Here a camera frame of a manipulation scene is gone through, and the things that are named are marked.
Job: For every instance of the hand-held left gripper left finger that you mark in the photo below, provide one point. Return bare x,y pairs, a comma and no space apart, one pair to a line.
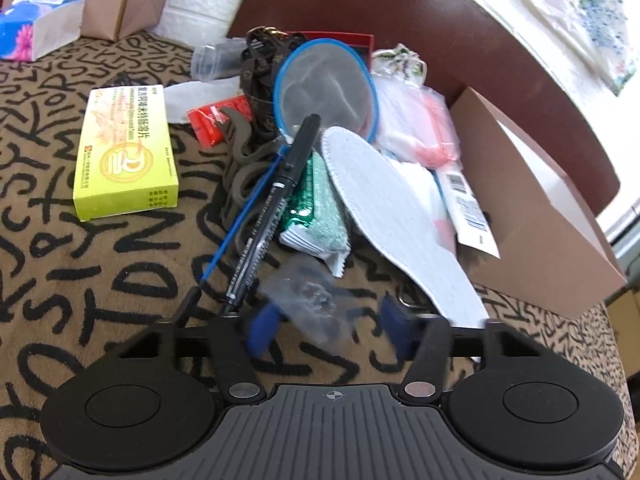
262,332

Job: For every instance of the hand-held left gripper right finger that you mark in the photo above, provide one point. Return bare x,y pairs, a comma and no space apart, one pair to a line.
397,330

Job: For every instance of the small clear plastic bag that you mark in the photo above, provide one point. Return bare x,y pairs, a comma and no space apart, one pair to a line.
310,300

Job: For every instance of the pink cardboard box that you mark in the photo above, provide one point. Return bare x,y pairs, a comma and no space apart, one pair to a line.
525,240

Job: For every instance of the green packet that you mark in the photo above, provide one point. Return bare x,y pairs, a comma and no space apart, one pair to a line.
315,210

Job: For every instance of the white barcode label packet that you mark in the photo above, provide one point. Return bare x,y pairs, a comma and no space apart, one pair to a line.
467,205

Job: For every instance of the black pen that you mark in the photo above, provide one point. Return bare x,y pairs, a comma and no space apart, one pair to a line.
280,185

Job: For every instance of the letter-printed brown cloth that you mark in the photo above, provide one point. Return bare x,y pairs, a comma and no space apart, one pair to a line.
125,270

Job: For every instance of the brown hair claw clip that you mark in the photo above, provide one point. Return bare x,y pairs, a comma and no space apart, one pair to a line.
235,160

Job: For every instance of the plastic bag of pink masks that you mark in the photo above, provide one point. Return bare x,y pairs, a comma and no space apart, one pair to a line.
415,120

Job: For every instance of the red sachet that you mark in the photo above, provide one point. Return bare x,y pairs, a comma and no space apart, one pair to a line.
210,120

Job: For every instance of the yellow-green medicine box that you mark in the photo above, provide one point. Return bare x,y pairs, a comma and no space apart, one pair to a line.
125,155

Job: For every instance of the blue-rimmed mesh net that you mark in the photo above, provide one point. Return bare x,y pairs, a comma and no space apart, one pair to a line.
325,85

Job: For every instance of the clear plastic container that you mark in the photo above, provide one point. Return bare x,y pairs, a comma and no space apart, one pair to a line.
217,60

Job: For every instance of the red box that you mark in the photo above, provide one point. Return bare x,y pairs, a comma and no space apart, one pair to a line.
345,42

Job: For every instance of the dark brown headboard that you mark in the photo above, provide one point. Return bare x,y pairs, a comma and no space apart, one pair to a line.
400,25

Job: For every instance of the floral curtain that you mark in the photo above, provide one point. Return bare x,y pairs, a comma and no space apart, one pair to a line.
595,15

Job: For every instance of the blue tissue pack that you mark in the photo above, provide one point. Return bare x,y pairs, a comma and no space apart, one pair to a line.
35,30

